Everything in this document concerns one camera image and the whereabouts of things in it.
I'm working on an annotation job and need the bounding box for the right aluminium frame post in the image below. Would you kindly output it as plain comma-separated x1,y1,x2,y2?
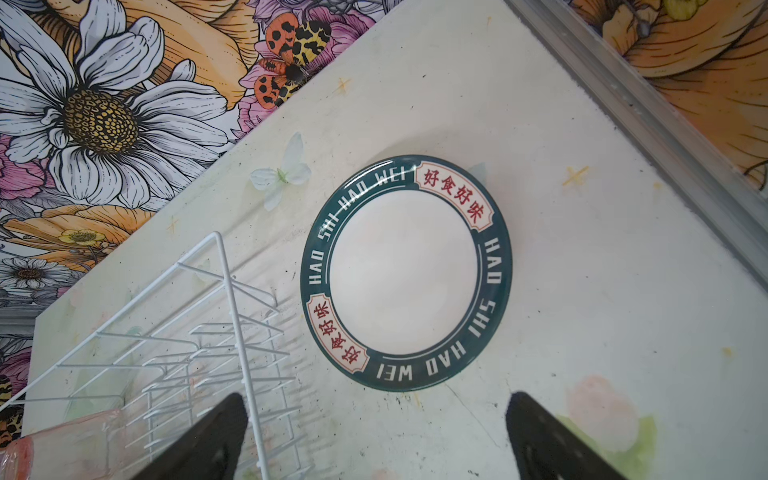
507,1,767,286

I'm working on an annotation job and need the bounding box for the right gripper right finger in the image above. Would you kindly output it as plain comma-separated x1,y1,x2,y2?
505,391,624,480

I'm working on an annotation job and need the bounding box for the white wire dish rack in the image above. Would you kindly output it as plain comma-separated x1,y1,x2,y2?
2,232,315,479

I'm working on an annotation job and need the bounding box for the pink glass cup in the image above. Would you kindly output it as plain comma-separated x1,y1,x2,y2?
1,409,133,480

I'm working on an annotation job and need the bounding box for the green rim hao shi plate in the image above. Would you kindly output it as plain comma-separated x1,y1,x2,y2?
300,155,513,392

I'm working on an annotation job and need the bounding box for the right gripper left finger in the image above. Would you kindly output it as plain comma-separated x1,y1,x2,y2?
134,393,248,480

